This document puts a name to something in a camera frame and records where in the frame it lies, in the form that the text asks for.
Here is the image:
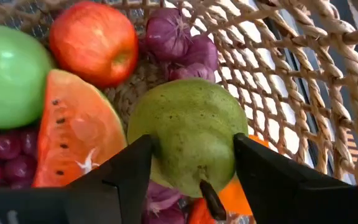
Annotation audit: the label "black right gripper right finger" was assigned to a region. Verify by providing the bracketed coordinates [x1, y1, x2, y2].
[232, 133, 344, 224]

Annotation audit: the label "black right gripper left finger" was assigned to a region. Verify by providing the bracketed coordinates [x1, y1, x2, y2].
[64, 134, 154, 224]

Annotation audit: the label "orange fruit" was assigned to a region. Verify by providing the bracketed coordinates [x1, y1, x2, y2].
[218, 134, 270, 217]

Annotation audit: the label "watermelon slice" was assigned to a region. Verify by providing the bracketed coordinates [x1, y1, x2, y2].
[31, 68, 128, 189]

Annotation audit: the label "red chili pepper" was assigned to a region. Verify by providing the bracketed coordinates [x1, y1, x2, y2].
[187, 197, 217, 224]

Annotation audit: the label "green pear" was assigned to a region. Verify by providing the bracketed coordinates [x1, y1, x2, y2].
[126, 78, 249, 222]

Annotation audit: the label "red grape bunch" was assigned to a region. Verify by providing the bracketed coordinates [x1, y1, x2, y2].
[0, 127, 40, 190]

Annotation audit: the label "red apple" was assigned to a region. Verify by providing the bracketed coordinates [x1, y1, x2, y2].
[48, 1, 140, 90]

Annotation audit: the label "green apple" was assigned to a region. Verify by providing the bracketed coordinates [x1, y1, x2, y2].
[0, 23, 55, 130]

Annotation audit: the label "purple grapes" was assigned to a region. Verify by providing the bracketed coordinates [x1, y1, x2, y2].
[138, 7, 220, 224]

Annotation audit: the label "woven wicker basket with handles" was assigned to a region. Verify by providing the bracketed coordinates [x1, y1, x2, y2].
[0, 0, 358, 224]

